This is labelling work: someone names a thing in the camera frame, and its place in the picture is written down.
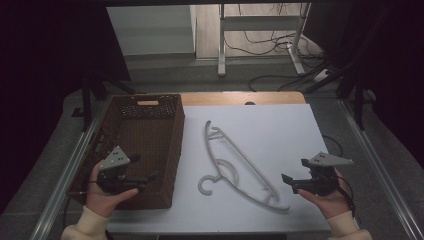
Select person's right hand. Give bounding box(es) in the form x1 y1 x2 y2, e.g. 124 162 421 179
297 167 353 220

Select white cabinet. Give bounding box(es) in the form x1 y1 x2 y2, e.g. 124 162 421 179
106 4 198 58

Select white metal desk frame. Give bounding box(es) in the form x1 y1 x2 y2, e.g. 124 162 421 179
217 2 313 78

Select black metal stand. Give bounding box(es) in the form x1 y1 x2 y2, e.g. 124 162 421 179
71 69 138 133
303 5 395 132

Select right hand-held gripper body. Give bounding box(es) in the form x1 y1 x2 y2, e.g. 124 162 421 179
291 151 355 197

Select white table mat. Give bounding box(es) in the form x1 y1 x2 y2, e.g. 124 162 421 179
106 103 331 234

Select aluminium rail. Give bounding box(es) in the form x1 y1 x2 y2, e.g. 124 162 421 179
29 99 112 240
337 98 424 240

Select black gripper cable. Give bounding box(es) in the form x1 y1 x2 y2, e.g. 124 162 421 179
336 175 357 218

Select thin black cable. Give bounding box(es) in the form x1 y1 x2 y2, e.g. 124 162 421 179
321 133 345 158

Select white power strip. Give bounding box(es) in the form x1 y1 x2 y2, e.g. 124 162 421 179
312 67 332 83

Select brown woven basket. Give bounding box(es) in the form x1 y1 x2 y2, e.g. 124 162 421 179
67 93 186 211

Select black floor cables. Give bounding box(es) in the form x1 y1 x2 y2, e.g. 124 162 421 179
222 3 332 93

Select person's left hand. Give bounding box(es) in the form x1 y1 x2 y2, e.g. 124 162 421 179
85 160 140 219

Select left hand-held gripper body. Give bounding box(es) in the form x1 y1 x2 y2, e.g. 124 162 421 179
96 145 150 196

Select white plastic clothes hanger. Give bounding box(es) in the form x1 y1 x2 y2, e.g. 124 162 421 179
197 119 291 213

